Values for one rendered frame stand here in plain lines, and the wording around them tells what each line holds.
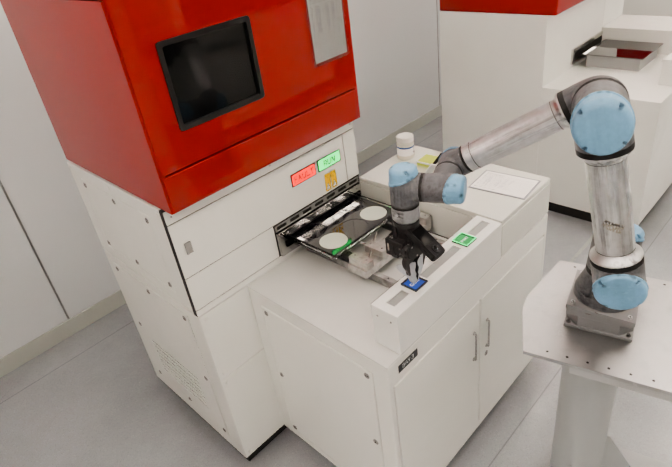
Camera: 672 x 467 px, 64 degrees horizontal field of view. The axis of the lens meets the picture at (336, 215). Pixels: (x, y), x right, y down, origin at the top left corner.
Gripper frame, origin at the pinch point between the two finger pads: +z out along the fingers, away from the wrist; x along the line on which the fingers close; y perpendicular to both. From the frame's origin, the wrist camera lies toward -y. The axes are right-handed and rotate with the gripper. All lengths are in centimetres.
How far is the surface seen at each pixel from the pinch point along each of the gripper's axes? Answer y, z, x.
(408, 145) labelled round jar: 50, -5, -63
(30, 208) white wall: 207, 19, 43
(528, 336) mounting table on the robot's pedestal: -28.0, 15.8, -12.8
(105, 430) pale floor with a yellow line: 128, 97, 70
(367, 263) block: 23.4, 6.8, -4.9
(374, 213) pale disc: 42, 8, -31
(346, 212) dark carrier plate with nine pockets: 52, 8, -26
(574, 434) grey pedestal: -40, 60, -24
